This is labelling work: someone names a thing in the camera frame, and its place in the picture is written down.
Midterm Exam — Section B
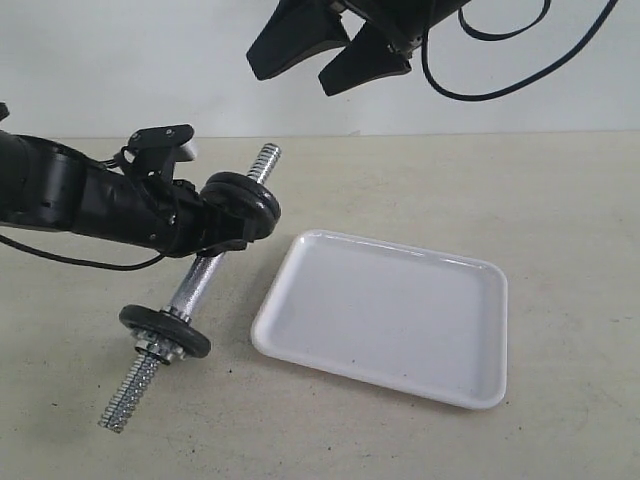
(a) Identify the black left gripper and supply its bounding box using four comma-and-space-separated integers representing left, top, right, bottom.
69, 159, 255, 257

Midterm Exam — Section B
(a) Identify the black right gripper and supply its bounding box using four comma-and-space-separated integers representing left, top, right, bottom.
246, 1, 468, 96

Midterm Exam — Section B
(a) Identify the black weight plate end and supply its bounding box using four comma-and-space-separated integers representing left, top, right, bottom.
201, 172, 273, 239

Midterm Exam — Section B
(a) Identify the black weight plate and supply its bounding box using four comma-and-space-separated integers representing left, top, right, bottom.
119, 305, 212, 359
219, 179, 280, 241

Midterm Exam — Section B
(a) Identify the chrome spinlock collar nut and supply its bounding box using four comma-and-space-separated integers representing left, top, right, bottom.
133, 330, 187, 365

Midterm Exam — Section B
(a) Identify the chrome threaded dumbbell bar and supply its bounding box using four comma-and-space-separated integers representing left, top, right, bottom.
98, 143, 282, 433

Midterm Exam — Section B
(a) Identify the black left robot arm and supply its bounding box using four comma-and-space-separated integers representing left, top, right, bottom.
1, 124, 260, 258

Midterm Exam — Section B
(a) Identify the white rectangular plastic tray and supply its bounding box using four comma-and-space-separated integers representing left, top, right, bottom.
251, 230, 508, 410

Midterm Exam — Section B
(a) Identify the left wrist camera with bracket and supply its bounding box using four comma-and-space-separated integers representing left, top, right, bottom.
125, 124, 197, 184

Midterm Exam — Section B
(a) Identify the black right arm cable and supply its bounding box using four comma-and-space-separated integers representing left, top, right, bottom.
419, 0, 621, 102

